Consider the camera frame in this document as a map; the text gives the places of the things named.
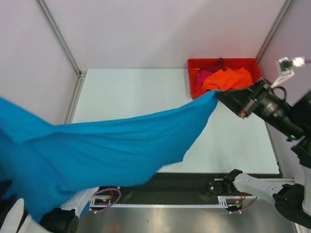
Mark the white slotted cable duct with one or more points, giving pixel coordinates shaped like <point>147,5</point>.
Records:
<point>100,202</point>
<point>238,200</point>

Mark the aluminium side rail left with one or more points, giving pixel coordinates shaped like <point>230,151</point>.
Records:
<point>75,97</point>

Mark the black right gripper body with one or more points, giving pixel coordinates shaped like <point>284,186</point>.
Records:
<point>252,98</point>

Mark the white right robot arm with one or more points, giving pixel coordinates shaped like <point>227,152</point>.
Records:
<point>267,100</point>

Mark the red plastic bin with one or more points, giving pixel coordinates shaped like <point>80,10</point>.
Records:
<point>195,65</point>

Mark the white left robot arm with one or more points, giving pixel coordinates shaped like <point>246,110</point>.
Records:
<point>15,218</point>

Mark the orange t-shirt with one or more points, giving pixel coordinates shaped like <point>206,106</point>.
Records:
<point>226,80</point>

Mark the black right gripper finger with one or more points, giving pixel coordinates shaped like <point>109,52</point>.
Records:
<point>234,98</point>
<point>236,107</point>

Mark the dark red t-shirt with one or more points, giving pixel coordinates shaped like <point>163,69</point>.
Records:
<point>218,65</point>

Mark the aluminium frame post left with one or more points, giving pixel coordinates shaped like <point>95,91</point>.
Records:
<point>47,14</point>

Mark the white slotted cable duct left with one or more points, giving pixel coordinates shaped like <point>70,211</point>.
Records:
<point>100,202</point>

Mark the aluminium frame post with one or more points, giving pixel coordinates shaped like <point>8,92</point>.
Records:
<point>47,14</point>
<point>274,28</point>

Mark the blue polo t-shirt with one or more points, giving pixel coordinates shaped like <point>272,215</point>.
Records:
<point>48,164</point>

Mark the pink t-shirt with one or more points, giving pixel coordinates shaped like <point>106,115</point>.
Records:
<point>201,76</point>

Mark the white slotted cable duct right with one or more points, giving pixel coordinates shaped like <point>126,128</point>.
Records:
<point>238,200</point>

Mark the aluminium frame post right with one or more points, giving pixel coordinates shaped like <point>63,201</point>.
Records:
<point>274,28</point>

